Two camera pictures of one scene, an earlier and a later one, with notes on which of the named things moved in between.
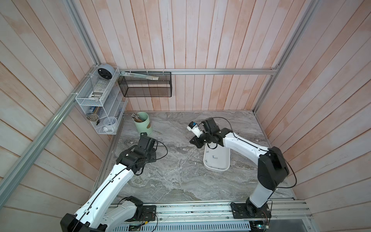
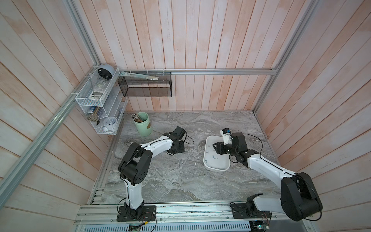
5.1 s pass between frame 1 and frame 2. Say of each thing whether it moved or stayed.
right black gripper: moved
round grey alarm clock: stayed
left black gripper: moved
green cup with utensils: stayed
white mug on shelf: stayed
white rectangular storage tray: stayed
